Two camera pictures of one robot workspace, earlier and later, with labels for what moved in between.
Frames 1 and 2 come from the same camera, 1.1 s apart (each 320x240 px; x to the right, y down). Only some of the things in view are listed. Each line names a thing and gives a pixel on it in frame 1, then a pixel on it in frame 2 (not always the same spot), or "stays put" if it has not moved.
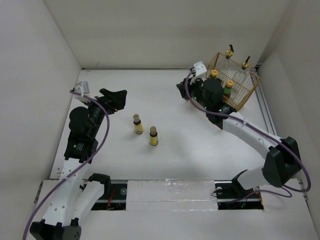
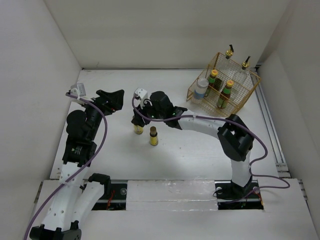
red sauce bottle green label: [228, 89] stays put
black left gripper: [118, 99] stays put
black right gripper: [180, 86] to [138, 120]
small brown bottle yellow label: [138, 126] stays put
